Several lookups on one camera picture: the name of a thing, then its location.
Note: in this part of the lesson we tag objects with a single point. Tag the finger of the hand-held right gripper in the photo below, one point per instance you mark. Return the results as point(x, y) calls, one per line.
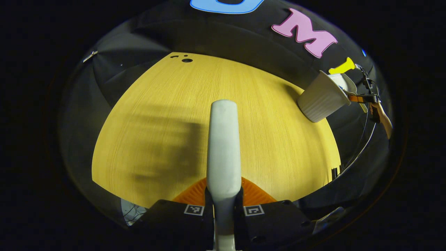
point(359, 98)
point(381, 120)

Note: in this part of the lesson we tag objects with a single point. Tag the white ribbed garbage bin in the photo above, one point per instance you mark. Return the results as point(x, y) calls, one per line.
point(320, 99)

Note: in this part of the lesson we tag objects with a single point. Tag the small white broom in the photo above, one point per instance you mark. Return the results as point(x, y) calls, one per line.
point(223, 146)

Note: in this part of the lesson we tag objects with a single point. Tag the white dustpan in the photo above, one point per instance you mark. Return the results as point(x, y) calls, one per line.
point(345, 82)

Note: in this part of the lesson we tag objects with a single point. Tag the white mesh object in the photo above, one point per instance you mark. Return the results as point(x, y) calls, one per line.
point(132, 212)

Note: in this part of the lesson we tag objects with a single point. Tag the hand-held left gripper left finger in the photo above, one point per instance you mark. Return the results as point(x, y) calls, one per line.
point(174, 223)

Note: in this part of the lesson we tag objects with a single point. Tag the silver metal clip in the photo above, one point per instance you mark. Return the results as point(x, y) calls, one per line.
point(90, 56)

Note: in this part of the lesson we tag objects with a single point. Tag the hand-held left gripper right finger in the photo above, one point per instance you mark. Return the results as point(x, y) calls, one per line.
point(275, 223)

